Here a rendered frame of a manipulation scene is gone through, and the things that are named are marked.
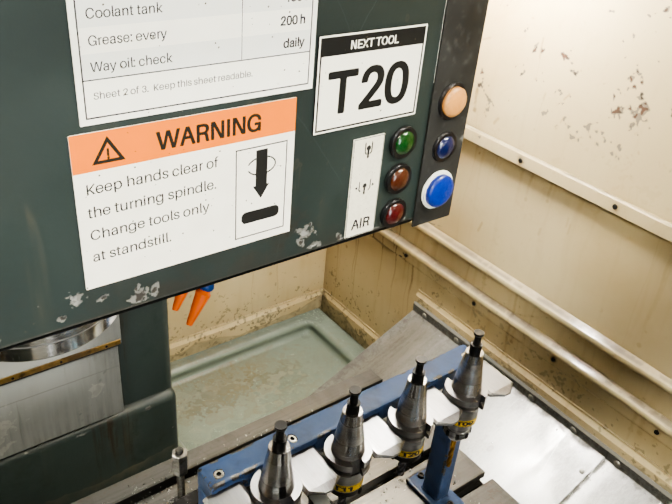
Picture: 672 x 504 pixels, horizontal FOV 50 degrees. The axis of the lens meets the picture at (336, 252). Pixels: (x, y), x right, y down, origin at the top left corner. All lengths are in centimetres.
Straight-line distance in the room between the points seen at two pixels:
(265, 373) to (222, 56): 163
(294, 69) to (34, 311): 23
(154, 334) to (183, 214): 98
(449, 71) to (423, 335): 128
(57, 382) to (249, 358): 81
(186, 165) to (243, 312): 161
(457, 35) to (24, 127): 32
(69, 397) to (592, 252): 101
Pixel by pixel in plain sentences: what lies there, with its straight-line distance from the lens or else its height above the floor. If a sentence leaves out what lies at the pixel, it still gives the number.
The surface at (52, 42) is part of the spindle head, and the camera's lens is 42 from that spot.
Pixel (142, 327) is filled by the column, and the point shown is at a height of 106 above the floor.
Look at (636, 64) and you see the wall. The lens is 133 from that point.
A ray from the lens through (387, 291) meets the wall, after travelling 195.
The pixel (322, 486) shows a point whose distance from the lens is 94.
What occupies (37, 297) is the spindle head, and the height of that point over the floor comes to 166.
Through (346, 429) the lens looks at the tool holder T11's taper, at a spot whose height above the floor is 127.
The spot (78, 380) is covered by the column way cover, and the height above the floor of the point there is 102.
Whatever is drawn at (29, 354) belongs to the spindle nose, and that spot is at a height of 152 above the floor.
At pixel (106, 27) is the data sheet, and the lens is 43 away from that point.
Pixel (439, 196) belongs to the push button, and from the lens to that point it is 63.
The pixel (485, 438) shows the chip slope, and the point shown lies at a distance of 165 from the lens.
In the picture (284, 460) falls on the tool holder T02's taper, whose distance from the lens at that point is 88.
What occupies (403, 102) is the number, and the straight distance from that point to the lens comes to 57.
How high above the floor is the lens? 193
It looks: 32 degrees down
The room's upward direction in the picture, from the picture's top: 5 degrees clockwise
